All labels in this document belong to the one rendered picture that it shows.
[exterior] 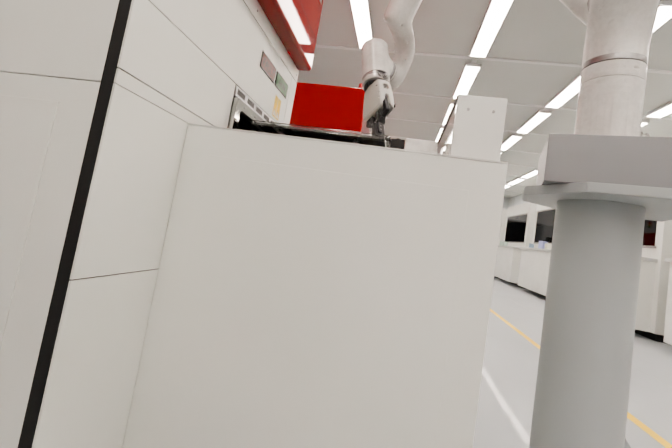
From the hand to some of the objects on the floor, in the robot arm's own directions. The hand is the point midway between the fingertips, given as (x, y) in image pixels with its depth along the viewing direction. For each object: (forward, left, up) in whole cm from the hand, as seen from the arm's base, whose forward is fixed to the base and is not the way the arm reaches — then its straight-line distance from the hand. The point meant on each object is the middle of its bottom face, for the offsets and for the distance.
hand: (378, 131), depth 104 cm
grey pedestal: (-63, +11, -95) cm, 115 cm away
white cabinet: (+6, -9, -95) cm, 96 cm away
